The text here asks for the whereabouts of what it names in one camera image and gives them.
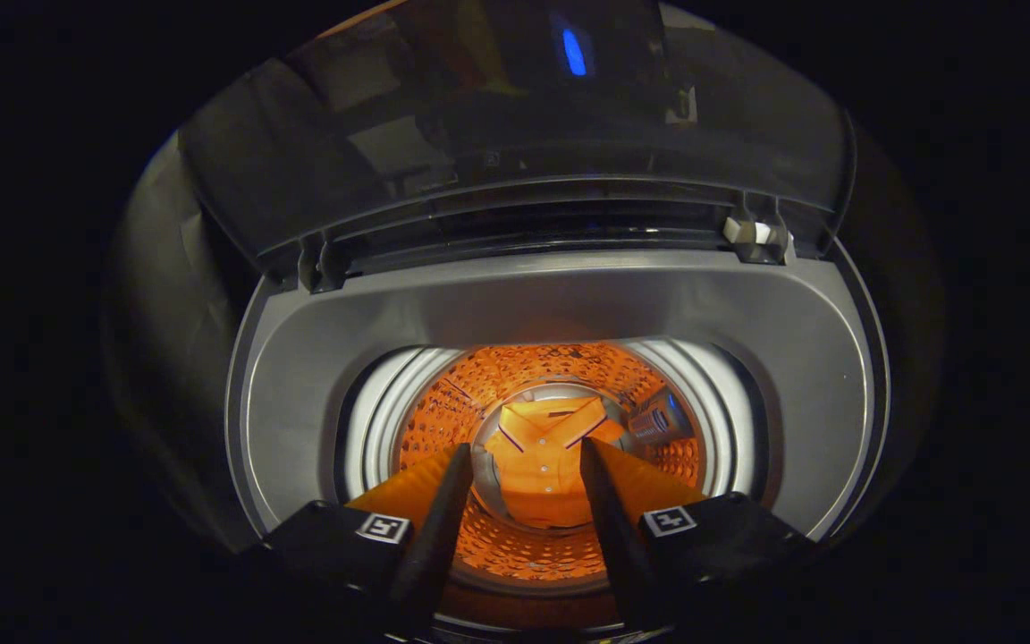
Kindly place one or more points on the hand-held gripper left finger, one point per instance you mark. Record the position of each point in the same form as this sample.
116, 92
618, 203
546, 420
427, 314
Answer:
434, 546

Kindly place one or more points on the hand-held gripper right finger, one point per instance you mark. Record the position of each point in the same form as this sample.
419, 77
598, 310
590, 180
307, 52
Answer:
618, 537

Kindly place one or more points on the yellow polo shirt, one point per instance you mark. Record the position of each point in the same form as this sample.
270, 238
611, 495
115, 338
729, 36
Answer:
542, 456

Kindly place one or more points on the small grey washing machine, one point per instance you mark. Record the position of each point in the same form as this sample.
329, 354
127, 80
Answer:
569, 304

